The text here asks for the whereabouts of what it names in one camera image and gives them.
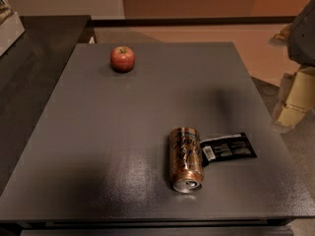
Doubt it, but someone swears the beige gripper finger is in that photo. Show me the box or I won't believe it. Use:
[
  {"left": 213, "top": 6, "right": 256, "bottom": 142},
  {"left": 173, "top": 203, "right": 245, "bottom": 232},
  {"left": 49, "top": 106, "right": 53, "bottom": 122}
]
[{"left": 273, "top": 66, "right": 315, "bottom": 129}]

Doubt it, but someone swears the orange soda can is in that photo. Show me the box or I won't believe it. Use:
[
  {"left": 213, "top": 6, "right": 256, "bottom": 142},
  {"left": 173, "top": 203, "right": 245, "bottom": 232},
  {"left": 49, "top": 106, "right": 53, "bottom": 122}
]
[{"left": 169, "top": 127, "right": 204, "bottom": 194}]

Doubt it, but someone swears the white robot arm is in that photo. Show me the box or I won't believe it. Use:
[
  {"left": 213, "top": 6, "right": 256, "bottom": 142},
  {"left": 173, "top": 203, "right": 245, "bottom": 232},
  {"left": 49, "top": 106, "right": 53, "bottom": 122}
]
[{"left": 272, "top": 0, "right": 315, "bottom": 133}]

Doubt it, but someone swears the black snack packet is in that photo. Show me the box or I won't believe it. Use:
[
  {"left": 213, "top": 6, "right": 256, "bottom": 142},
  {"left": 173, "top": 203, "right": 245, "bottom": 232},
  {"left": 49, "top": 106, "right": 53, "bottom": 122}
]
[{"left": 200, "top": 133, "right": 257, "bottom": 167}]

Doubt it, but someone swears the red apple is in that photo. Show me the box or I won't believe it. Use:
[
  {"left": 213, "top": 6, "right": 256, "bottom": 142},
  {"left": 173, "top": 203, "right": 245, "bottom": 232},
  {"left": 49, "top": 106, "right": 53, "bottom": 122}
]
[{"left": 110, "top": 46, "right": 136, "bottom": 73}]

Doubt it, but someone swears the dark side counter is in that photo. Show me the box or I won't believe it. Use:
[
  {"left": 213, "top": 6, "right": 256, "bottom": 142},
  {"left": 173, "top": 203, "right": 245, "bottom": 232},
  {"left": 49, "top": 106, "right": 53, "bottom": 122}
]
[{"left": 0, "top": 16, "right": 95, "bottom": 194}]

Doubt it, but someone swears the white box on counter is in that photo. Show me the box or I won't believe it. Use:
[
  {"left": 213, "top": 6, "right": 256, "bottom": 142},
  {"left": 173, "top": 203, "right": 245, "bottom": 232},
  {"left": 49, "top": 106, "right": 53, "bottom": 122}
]
[{"left": 0, "top": 0, "right": 25, "bottom": 56}]

